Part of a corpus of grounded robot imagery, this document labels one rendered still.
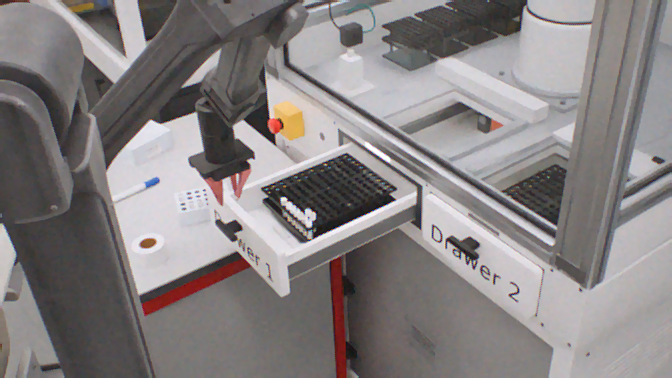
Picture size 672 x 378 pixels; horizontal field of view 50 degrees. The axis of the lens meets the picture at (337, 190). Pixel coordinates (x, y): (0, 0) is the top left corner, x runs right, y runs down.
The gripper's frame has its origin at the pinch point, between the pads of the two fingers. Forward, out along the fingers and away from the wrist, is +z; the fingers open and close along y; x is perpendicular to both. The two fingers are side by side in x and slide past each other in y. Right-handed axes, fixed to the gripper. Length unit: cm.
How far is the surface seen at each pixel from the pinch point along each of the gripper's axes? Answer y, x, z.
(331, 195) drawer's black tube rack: 22.7, 0.7, 10.7
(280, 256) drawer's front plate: 3.1, -11.7, 7.9
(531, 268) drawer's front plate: 35, -42, 7
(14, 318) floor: -39, 113, 100
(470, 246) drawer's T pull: 32.3, -29.7, 9.0
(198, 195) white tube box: 5.9, 31.6, 20.7
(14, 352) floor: -43, 97, 100
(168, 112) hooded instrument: 21, 85, 28
